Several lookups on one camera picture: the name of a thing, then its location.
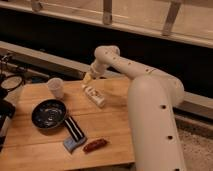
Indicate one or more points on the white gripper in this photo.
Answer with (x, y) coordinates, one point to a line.
(90, 74)

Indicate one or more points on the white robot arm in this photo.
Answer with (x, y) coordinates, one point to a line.
(152, 95)

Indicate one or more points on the white plastic bottle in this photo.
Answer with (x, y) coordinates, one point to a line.
(94, 95)

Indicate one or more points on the white paper cup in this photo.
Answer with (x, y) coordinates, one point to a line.
(55, 85)

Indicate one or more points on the wooden board table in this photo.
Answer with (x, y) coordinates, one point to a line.
(28, 148)

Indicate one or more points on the dark blue bowl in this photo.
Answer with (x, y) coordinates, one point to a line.
(48, 114)

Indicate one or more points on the blue black striped sponge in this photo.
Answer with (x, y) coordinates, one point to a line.
(76, 138)

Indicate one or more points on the brown sausage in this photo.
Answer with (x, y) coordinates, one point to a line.
(94, 145)

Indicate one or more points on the round black framed dish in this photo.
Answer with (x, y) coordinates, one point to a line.
(12, 82)

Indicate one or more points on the black device at left edge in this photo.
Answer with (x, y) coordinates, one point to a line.
(7, 111)

